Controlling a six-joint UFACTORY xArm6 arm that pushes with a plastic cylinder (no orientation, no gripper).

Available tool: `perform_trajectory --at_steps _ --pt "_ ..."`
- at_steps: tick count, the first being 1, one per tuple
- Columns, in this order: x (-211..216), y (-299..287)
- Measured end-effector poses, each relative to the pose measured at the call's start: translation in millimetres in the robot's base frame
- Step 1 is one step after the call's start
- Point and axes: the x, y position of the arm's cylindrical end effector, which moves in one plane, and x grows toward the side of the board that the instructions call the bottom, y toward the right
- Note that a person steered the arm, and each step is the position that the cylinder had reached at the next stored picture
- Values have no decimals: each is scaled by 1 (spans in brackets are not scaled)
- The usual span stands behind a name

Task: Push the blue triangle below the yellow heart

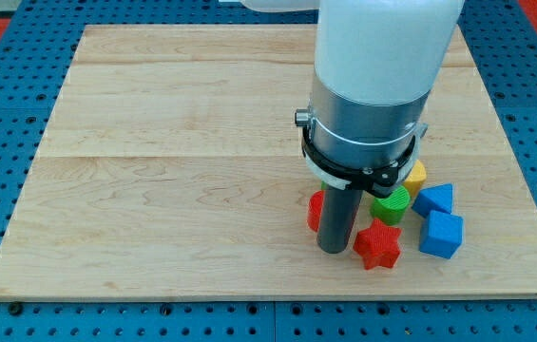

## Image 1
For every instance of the black clamp ring mount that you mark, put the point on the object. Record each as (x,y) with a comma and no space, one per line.
(379,182)

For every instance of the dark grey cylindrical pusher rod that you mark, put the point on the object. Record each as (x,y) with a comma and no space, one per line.
(337,219)

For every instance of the blue triangle block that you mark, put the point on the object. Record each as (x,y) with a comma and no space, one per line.
(436,198)

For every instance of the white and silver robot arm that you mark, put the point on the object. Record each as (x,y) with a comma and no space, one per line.
(375,65)

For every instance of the yellow heart block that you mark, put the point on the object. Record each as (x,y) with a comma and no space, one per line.
(416,179)

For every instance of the red cylinder block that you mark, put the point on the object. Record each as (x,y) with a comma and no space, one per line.
(314,209)

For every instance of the green cylinder block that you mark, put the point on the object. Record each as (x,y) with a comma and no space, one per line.
(391,209)

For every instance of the red star block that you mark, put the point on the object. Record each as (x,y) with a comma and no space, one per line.
(378,245)

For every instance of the blue cube block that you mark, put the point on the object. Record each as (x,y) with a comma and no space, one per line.
(441,234)

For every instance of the light wooden board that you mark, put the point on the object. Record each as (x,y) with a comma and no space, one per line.
(170,170)

